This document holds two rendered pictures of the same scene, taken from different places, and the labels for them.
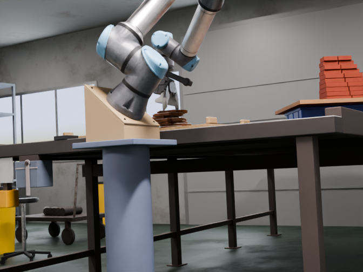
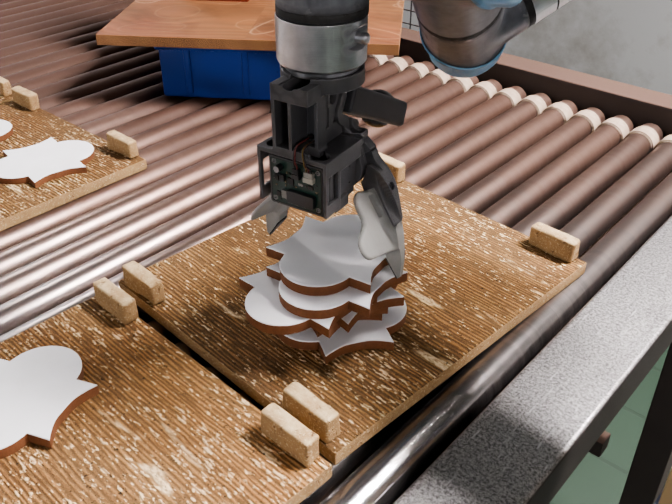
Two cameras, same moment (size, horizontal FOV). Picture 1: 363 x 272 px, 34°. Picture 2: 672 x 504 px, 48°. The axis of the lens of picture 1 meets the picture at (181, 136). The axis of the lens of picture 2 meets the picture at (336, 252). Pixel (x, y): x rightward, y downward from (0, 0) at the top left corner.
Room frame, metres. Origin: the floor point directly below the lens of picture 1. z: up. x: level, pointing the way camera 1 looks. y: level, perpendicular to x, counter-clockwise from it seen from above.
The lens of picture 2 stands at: (2.47, 0.66, 1.43)
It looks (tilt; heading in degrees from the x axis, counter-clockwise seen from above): 34 degrees down; 280
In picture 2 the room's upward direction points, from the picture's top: straight up
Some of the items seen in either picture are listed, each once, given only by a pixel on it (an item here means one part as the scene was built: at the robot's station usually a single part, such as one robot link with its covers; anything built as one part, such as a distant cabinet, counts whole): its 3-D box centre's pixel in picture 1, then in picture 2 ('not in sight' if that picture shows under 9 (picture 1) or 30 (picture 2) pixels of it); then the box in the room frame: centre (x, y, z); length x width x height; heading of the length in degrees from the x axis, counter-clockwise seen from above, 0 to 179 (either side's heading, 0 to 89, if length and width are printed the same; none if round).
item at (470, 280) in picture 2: (191, 130); (356, 276); (2.57, -0.04, 0.93); 0.41 x 0.35 x 0.02; 54
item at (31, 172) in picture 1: (33, 175); not in sight; (2.69, 0.68, 0.77); 0.14 x 0.11 x 0.18; 59
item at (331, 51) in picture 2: (165, 63); (325, 41); (2.58, 0.06, 1.23); 0.08 x 0.08 x 0.05
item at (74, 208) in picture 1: (62, 202); not in sight; (6.88, 1.43, 0.44); 1.11 x 0.65 x 0.88; 58
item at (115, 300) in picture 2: not in sight; (115, 300); (2.81, 0.07, 0.95); 0.06 x 0.02 x 0.03; 146
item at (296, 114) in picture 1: (323, 119); (261, 44); (2.84, -0.69, 0.97); 0.31 x 0.31 x 0.10; 4
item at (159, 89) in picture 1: (165, 81); (318, 134); (2.59, 0.06, 1.15); 0.09 x 0.08 x 0.12; 68
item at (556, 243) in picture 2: (211, 120); (553, 241); (2.34, -0.12, 0.95); 0.06 x 0.02 x 0.03; 144
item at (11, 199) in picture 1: (5, 182); not in sight; (2.78, 0.84, 0.74); 0.09 x 0.08 x 0.24; 59
